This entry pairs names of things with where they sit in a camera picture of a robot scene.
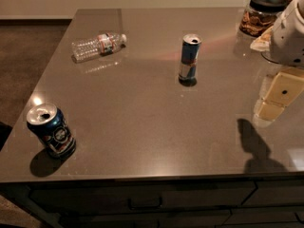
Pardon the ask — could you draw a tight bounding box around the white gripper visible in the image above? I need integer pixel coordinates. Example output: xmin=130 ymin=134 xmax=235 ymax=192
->
xmin=250 ymin=0 xmax=304 ymax=122

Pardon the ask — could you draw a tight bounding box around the blue pepsi can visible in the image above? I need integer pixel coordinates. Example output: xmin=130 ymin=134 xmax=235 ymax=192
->
xmin=27 ymin=104 xmax=76 ymax=159

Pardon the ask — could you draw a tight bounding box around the red bull can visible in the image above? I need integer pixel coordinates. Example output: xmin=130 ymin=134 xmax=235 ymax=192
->
xmin=179 ymin=34 xmax=201 ymax=86

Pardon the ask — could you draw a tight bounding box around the glass jar with black lid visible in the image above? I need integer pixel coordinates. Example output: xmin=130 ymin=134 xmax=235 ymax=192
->
xmin=239 ymin=0 xmax=287 ymax=37

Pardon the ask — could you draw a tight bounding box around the dark right drawer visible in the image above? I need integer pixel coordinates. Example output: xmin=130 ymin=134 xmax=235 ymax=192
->
xmin=243 ymin=180 xmax=304 ymax=206

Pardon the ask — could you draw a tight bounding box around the dark lower drawer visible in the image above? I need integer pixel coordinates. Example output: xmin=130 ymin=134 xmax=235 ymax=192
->
xmin=60 ymin=210 xmax=231 ymax=228

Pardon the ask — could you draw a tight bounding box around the clear plastic water bottle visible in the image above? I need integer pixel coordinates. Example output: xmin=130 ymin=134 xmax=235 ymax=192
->
xmin=71 ymin=33 xmax=127 ymax=63

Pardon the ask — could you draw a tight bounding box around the dark drawer with handle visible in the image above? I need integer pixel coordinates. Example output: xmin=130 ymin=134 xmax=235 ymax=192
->
xmin=30 ymin=181 xmax=255 ymax=215

